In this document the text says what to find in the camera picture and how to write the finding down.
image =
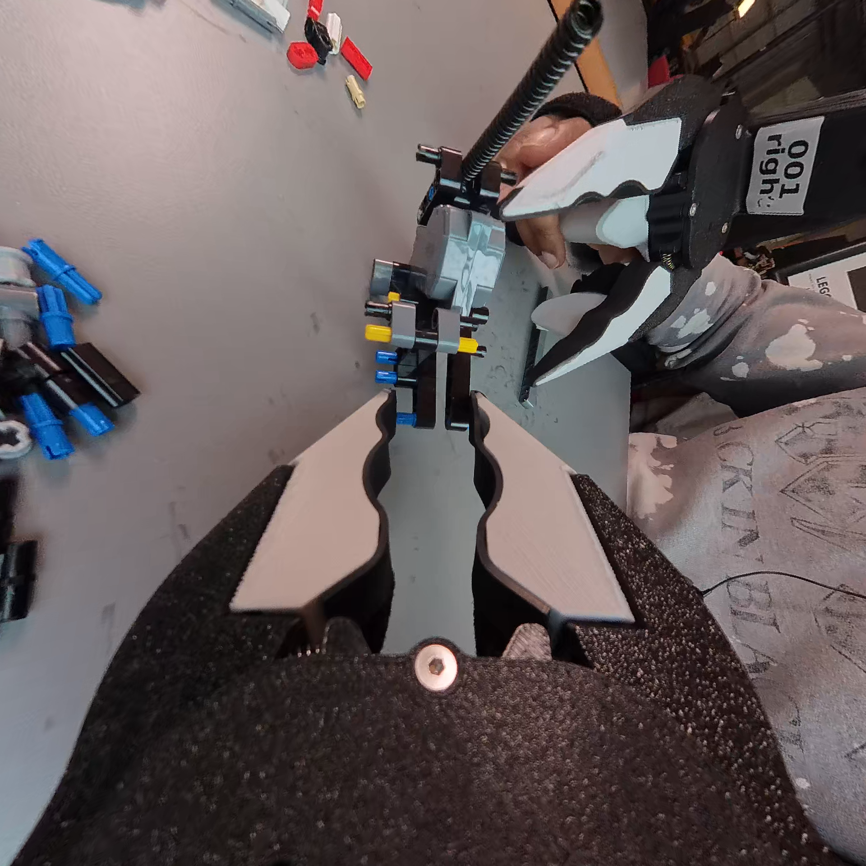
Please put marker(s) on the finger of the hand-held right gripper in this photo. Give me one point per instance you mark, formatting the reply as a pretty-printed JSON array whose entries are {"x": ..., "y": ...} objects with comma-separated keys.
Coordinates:
[
  {"x": 629, "y": 318},
  {"x": 595, "y": 162}
]

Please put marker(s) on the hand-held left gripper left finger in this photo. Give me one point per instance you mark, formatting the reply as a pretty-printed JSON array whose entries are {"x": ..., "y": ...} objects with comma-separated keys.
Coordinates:
[{"x": 318, "y": 528}]

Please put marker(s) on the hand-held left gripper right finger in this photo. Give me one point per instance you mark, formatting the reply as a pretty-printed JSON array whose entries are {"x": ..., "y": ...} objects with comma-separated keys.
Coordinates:
[{"x": 541, "y": 534}]

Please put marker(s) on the long grey beam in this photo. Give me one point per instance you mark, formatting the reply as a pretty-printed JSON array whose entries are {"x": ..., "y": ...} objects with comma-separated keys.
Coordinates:
[{"x": 530, "y": 358}]

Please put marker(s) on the grey motor toy brick assembly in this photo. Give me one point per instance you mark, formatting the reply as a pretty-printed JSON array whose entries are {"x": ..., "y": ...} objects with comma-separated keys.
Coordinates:
[{"x": 460, "y": 250}]

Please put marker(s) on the red oval link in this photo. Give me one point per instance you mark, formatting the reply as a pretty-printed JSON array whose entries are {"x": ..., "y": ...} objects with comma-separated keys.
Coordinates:
[{"x": 302, "y": 53}]

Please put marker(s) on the person's right forearm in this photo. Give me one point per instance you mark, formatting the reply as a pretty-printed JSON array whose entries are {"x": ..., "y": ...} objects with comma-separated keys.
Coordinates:
[{"x": 764, "y": 338}]

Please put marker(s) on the person's right hand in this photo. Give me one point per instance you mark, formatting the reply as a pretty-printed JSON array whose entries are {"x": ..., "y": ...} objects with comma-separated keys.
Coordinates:
[{"x": 541, "y": 145}]

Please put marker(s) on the black toy set box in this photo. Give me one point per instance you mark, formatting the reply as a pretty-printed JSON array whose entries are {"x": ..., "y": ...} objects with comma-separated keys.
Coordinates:
[{"x": 825, "y": 277}]

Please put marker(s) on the person's grey printed shirt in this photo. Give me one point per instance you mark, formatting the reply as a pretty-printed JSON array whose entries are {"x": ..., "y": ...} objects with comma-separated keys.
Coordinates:
[{"x": 778, "y": 507}]

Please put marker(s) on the tan pin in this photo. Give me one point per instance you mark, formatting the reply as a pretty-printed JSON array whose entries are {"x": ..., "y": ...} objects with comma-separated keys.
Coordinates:
[{"x": 356, "y": 91}]

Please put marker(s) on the small red flat plate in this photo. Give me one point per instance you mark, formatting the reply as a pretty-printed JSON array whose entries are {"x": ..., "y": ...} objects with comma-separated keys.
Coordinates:
[{"x": 356, "y": 57}]

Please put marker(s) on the small white connector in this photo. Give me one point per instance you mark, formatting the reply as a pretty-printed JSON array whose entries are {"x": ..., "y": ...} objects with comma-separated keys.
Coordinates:
[{"x": 333, "y": 30}]

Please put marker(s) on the small black connector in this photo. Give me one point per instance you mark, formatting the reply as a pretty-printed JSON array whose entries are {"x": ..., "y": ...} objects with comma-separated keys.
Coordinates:
[{"x": 316, "y": 35}]

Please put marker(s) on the pile of blue black pins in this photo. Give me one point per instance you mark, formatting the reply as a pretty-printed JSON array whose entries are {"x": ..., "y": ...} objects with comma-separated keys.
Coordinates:
[{"x": 57, "y": 318}]

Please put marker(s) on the pile of mixed brick pieces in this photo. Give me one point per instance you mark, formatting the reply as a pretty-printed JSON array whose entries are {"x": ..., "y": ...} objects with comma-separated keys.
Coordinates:
[{"x": 260, "y": 13}]

